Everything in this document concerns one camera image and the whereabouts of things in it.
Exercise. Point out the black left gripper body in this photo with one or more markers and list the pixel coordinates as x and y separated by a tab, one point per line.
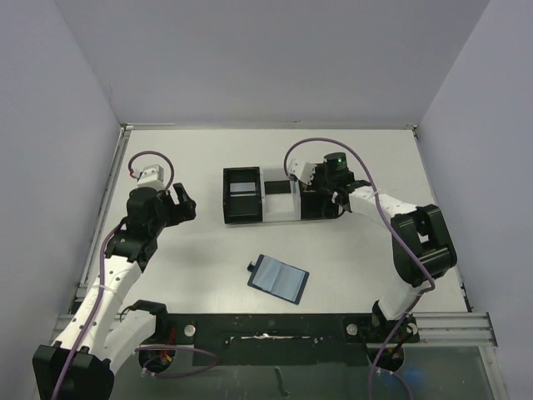
173	207

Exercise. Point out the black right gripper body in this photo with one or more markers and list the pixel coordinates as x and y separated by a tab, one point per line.
315	193

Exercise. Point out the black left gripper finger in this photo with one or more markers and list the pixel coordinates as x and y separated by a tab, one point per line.
184	200
184	213

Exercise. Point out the black card from holder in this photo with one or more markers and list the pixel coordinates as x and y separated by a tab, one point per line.
277	187

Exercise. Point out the blue leather card holder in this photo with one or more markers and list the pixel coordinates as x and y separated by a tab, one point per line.
277	278

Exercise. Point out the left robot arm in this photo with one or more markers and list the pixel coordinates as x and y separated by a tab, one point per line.
83	359

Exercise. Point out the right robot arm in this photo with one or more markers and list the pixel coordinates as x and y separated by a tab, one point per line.
422	248

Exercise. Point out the black bin with gold card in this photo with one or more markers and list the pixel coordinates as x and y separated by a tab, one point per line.
316	198

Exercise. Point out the black bin with silver card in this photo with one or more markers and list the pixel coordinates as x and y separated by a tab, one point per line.
245	209

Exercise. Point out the silver credit card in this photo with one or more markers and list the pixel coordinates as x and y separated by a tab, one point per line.
239	189

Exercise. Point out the white middle bin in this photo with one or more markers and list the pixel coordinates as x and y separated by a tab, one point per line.
281	208

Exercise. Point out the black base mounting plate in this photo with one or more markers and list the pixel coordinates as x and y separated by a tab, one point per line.
260	340

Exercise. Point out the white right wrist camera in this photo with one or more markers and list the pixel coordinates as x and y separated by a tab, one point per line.
302	171

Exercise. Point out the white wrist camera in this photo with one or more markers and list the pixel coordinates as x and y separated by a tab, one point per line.
302	171
152	177

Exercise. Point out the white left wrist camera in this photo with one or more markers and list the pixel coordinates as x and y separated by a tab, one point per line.
152	177

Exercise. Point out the aluminium left side rail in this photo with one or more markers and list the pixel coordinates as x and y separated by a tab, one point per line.
99	230

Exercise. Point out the aluminium rail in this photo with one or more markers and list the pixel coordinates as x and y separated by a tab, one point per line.
434	329
99	230

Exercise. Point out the aluminium front rail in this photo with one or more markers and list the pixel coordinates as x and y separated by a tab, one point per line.
434	329

